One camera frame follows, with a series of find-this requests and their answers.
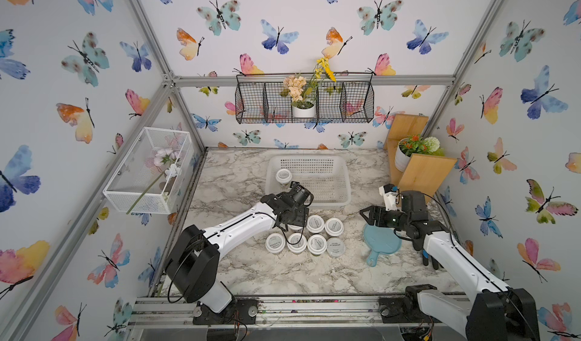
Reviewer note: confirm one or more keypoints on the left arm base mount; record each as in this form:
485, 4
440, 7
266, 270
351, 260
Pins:
242, 311

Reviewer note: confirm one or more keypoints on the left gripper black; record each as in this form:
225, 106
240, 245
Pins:
302, 215

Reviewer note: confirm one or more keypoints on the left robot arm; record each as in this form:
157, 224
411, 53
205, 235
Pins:
193, 262

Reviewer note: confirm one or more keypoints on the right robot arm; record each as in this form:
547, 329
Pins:
493, 311

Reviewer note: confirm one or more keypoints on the white plastic basket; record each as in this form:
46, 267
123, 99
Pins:
326, 177

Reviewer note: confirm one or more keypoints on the wooden corner shelf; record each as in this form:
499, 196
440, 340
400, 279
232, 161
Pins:
423, 173

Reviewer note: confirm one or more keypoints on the yogurt cup back row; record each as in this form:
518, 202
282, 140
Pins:
295, 228
315, 224
334, 227
283, 177

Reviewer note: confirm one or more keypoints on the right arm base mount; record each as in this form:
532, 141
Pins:
404, 308

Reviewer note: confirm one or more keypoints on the yogurt cup clear lid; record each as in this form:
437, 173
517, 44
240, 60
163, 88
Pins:
336, 247

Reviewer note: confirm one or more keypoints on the white mesh wall box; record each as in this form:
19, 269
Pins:
137, 170

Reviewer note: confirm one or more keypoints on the white pot with flowers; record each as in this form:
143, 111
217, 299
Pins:
304, 92

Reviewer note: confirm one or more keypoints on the potted plant orange flowers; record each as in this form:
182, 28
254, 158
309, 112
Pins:
416, 145

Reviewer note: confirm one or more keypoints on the yogurt cup row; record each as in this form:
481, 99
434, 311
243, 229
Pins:
334, 227
317, 245
297, 243
283, 177
295, 228
275, 243
315, 224

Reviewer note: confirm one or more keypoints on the black wire wall basket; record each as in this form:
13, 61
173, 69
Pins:
268, 99

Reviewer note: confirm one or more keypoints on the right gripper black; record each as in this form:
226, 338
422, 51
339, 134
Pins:
374, 210

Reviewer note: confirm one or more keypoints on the aluminium front rail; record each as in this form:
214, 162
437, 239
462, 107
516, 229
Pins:
276, 312

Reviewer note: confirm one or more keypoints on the pink artificial flower stem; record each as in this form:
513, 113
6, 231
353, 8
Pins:
165, 160

